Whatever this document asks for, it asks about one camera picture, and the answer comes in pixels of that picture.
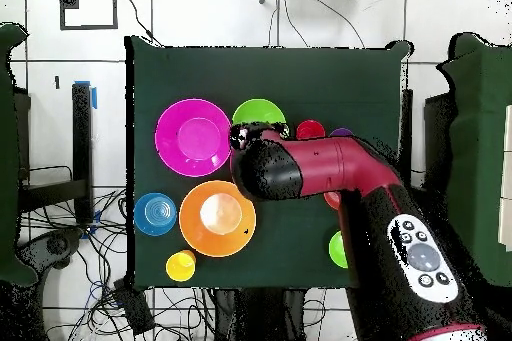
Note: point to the black power brick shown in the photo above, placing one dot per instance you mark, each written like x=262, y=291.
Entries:
x=134, y=309

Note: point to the small green bowl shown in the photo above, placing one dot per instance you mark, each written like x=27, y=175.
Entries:
x=338, y=249

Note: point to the black upright post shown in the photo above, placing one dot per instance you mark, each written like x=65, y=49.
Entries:
x=406, y=133

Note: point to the white box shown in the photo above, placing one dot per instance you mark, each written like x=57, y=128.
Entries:
x=507, y=177

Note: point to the large pink bowl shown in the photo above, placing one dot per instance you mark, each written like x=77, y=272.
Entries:
x=192, y=137

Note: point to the small orange bowl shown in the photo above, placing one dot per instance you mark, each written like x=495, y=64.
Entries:
x=332, y=199

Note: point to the small blue bowl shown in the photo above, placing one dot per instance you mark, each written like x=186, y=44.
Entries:
x=150, y=213

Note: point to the black box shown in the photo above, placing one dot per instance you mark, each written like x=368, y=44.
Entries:
x=23, y=137
x=438, y=145

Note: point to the blue tape strip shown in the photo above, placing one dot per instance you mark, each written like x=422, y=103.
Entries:
x=94, y=99

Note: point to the dark grey chair base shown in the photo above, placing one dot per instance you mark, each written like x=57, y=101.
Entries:
x=56, y=245

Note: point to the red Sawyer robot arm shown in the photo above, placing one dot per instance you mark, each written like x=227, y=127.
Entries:
x=340, y=165

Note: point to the yellow cup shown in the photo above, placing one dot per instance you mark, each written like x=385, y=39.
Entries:
x=180, y=267

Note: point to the purple cup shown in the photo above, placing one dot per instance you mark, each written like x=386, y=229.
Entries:
x=340, y=132

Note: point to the dark green tablecloth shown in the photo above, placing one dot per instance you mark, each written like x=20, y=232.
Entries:
x=484, y=137
x=260, y=73
x=8, y=157

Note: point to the large green bowl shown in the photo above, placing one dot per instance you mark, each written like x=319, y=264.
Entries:
x=258, y=113

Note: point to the black metal stand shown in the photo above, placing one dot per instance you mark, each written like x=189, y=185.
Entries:
x=82, y=149

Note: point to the large orange bowl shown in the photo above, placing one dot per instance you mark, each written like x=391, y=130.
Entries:
x=192, y=229

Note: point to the black floor tape square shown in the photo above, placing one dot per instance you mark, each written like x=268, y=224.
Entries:
x=88, y=27

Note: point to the red cup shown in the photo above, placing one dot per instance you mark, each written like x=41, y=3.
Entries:
x=310, y=129

